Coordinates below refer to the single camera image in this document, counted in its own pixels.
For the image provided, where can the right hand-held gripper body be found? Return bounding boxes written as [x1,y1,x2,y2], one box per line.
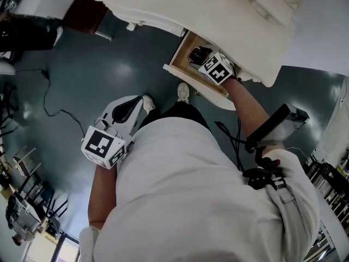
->
[196,45,237,86]

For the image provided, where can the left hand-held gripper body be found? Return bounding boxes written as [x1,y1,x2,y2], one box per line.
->
[81,106,135,170]

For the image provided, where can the small black gold-trimmed box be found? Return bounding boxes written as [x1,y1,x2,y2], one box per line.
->
[187,46,210,65]

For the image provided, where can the white wooden drawer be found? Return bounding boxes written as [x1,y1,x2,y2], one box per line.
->
[163,29,243,111]

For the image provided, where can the person's right forearm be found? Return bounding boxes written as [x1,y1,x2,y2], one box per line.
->
[222,76,271,142]

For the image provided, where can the person's left forearm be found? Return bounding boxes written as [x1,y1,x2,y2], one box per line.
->
[87,164,118,230]

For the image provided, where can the white ornate table top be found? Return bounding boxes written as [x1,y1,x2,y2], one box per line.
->
[92,0,297,88]

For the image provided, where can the person's left white shoe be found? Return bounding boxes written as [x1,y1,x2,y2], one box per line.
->
[141,94,157,114]

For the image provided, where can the person's white shoe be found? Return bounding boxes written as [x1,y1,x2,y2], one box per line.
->
[177,82,190,104]
[141,94,157,114]

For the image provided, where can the person's right white shoe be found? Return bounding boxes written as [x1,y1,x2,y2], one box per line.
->
[177,82,190,104]

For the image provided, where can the person's black trousers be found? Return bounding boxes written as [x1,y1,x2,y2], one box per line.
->
[139,101,212,134]

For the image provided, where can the person's white shirt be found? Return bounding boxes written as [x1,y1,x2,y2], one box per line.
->
[79,116,320,262]

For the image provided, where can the brown wooden cabinet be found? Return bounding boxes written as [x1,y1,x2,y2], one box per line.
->
[63,0,107,35]

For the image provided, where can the black tripod stand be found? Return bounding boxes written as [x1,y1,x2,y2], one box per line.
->
[0,81,20,138]

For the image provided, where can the black floor cable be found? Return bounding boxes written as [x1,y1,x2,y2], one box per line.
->
[15,68,86,138]

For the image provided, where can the black cable bundle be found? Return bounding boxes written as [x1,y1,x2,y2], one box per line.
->
[214,117,250,171]

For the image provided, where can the black metal frame chairs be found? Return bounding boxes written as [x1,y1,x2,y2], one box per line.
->
[0,145,69,229]

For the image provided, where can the black box on chest mount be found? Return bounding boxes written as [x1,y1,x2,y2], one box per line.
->
[244,103,311,153]

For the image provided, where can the black chest mount bracket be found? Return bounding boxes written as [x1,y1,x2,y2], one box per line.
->
[242,146,287,191]

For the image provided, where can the black wire shelf rack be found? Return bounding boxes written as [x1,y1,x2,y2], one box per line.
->
[302,146,349,229]

